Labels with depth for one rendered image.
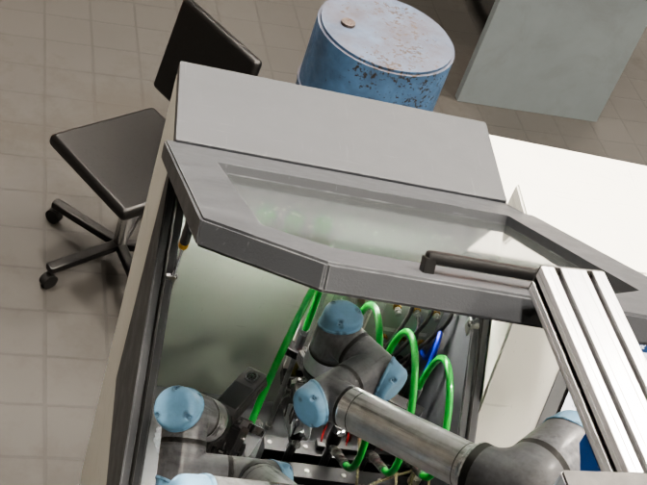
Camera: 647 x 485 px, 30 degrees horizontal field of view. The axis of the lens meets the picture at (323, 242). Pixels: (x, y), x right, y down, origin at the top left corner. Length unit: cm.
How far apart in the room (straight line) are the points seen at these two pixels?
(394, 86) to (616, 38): 179
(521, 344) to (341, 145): 55
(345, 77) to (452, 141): 166
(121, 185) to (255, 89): 135
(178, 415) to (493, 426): 83
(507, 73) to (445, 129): 306
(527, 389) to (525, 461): 65
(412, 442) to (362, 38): 257
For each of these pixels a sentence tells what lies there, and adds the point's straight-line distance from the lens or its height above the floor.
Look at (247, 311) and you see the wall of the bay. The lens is 264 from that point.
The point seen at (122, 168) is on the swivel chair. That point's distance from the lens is 393.
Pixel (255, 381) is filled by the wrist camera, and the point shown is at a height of 136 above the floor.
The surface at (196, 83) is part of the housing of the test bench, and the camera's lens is 255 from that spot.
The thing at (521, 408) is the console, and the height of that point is 121.
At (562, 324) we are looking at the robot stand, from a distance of 146.
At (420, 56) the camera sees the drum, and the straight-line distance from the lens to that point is 436.
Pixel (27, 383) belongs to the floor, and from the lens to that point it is 387.
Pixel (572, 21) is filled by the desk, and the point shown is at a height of 51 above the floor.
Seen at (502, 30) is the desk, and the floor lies 41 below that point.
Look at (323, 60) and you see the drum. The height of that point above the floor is 70.
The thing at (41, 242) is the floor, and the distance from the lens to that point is 432.
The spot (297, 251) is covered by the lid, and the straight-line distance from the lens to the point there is 151.
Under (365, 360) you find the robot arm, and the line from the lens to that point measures 213.
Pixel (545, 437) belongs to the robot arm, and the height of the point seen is 161.
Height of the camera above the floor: 291
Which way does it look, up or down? 39 degrees down
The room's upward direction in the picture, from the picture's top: 20 degrees clockwise
